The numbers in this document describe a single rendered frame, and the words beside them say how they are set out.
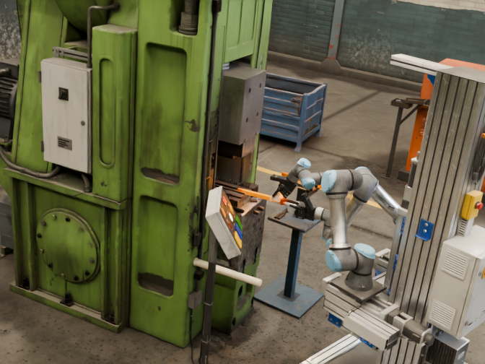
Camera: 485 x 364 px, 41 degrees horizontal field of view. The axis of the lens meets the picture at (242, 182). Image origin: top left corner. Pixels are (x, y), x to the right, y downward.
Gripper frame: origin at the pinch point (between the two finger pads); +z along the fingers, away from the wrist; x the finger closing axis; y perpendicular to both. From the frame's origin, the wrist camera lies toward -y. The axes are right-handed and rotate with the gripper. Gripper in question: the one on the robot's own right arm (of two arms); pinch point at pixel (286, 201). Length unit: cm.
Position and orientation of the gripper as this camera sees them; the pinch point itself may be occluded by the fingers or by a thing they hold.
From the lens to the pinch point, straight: 399.9
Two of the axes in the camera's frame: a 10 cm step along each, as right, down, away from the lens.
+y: -0.8, 9.2, 3.9
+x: 4.3, -3.2, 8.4
